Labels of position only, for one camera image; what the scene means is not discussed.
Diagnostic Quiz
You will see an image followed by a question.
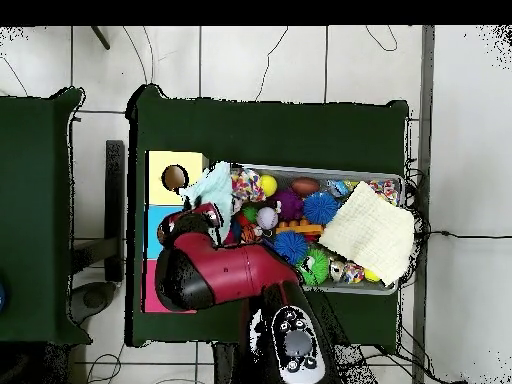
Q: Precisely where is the brown toy football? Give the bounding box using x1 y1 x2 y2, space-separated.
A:
290 176 322 198

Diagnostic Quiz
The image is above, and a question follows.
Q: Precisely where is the wooden box with three holes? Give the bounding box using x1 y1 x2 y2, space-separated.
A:
142 149 210 314

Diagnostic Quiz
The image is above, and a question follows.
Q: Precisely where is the dark green table cloth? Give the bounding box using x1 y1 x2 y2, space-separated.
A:
124 83 410 348
0 86 94 346

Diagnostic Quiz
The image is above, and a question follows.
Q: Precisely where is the yellow ball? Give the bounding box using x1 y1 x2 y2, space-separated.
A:
258 174 279 198

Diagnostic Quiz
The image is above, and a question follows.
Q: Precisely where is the blue spiky ball with eyes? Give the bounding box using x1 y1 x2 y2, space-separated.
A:
302 191 340 226

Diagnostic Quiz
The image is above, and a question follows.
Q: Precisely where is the grey round floor base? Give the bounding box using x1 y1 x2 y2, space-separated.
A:
68 280 118 326

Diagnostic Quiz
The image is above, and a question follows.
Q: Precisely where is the shallow silver mesh bin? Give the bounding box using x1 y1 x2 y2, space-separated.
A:
229 161 406 297

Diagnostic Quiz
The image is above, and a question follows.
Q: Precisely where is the black floor cable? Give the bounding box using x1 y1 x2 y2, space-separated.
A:
415 229 512 241

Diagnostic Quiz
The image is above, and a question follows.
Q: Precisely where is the purple spiky toy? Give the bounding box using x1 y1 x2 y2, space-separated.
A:
273 188 305 222

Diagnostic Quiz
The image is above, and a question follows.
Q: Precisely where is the cream waffle cloth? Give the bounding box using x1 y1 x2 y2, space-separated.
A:
318 180 417 286

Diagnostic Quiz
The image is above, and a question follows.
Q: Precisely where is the orange tiger plush toy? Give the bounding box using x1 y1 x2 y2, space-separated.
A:
239 223 264 245

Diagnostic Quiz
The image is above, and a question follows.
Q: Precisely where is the mint waffle cloth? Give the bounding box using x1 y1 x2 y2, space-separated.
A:
178 160 234 242

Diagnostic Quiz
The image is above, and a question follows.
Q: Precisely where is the black stand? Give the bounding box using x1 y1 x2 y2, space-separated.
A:
70 139 126 283

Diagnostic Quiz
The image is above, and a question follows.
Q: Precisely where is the white baseball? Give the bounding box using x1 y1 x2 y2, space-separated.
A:
256 206 280 231

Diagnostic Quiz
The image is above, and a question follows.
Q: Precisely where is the green spiky ball with eyes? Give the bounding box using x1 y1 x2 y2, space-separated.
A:
295 248 332 287

